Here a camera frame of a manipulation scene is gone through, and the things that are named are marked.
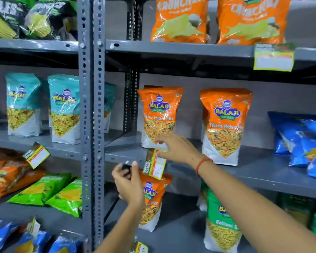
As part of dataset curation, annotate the person's right hand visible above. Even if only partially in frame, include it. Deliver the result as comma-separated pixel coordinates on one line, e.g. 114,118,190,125
154,133,205,168

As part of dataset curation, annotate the person's left hand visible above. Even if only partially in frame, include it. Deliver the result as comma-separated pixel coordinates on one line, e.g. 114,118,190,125
112,160,146,208

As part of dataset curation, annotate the person's left forearm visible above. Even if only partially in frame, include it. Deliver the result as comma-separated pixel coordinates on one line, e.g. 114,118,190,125
94,203,146,253

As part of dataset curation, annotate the person's right forearm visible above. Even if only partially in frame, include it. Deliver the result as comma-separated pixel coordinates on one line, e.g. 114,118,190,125
197,160,316,253

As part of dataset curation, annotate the orange snack mix packet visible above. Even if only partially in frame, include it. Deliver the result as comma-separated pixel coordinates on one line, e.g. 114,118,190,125
200,88,253,166
137,86,184,150
138,170,173,233

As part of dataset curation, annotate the red wrist band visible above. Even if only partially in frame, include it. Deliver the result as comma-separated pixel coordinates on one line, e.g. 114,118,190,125
195,158,214,177

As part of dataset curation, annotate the grey metal shelving rack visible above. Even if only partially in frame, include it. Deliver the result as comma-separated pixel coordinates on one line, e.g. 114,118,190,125
93,0,316,253
0,0,93,253

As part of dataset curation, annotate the green sev snack packet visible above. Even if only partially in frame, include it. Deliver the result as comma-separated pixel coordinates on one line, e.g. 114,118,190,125
203,189,243,253
196,180,209,212

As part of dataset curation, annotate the bright green chips packet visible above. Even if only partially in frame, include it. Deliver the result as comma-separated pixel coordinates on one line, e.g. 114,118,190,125
6,173,73,207
45,177,83,218

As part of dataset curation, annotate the teal snack mix packet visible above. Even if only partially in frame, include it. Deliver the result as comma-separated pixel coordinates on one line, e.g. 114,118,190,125
5,73,42,137
104,82,117,134
47,74,81,145

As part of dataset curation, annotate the large orange chips packet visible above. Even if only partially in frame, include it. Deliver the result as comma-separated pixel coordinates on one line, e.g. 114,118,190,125
150,0,210,44
217,0,292,46

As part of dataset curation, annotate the dark green snack packet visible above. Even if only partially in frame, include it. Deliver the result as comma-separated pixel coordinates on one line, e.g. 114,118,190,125
279,193,315,227

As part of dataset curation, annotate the black and green snack packet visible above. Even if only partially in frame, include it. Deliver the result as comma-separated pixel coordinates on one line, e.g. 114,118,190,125
24,0,78,41
0,0,30,40

